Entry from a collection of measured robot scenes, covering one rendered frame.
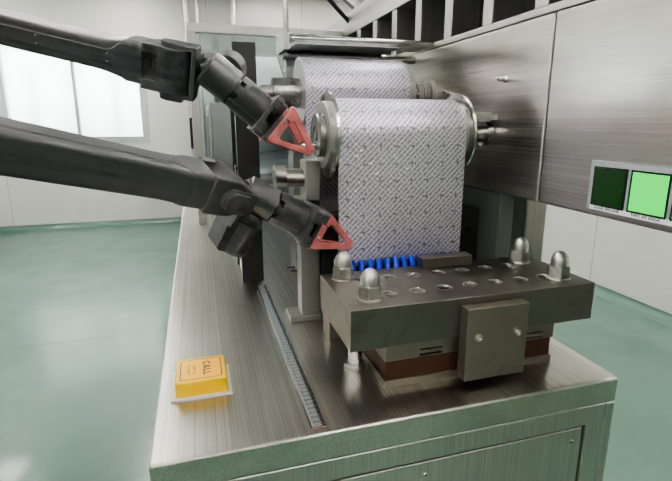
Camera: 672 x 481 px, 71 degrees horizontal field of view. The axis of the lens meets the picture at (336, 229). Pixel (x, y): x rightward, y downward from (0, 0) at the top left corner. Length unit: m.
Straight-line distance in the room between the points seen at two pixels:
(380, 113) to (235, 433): 0.53
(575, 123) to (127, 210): 6.00
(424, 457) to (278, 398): 0.21
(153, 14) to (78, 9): 0.80
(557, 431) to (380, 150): 0.51
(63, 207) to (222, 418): 6.01
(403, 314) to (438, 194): 0.28
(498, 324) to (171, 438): 0.46
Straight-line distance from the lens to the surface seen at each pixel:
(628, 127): 0.74
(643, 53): 0.74
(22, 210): 6.71
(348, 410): 0.67
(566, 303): 0.81
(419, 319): 0.67
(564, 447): 0.85
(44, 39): 0.86
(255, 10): 6.50
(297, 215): 0.75
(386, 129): 0.81
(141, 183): 0.64
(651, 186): 0.70
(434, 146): 0.85
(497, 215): 0.96
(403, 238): 0.85
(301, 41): 1.09
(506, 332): 0.73
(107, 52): 0.81
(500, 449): 0.78
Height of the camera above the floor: 1.27
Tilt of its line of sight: 13 degrees down
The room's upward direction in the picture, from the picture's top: straight up
